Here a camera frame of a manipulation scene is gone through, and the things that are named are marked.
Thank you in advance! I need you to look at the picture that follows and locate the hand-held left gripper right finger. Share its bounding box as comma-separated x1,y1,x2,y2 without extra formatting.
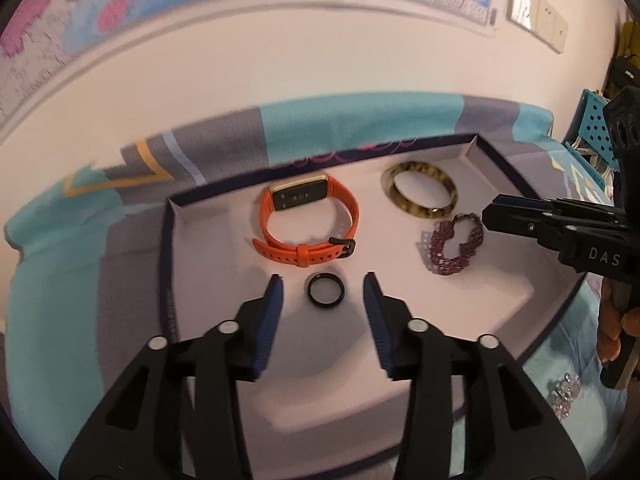
362,272,586,480

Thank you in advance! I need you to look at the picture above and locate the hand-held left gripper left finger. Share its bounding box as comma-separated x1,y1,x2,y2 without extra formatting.
59,275,286,480

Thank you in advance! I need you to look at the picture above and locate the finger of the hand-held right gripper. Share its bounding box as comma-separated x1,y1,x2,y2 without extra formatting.
492,195,628,228
482,205,626,261

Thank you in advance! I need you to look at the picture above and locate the black ring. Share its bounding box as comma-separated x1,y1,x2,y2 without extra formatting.
306,273,342,307

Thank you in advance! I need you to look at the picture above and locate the white tray with navy rim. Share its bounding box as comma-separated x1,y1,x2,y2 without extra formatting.
159,132,598,468

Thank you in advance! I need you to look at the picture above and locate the purple beaded bracelet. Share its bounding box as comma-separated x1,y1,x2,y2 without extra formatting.
416,214,486,277

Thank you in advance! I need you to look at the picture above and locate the clear crystal bracelet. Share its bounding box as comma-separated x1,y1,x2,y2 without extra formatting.
547,372,583,418

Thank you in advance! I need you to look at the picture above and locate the person's right hand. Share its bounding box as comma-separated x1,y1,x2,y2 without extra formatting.
597,280,626,363

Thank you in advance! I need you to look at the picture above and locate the blue perforated crate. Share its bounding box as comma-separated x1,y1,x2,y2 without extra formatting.
565,89,621,171

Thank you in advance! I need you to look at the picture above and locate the orange smart band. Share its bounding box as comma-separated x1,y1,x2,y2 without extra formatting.
251,174,362,266

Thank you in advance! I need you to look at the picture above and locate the black bag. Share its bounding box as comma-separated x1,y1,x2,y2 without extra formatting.
607,57,640,106

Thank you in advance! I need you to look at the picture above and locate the tortoiseshell bangle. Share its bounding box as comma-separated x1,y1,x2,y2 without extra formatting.
382,161,458,221

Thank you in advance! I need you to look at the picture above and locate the yellow bag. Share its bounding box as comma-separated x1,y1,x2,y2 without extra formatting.
617,20,640,61

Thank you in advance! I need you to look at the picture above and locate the beige wall socket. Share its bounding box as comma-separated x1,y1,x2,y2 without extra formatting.
532,0,556,41
550,12,571,53

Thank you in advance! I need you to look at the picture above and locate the silver wall socket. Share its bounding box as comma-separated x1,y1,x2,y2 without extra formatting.
507,0,540,28

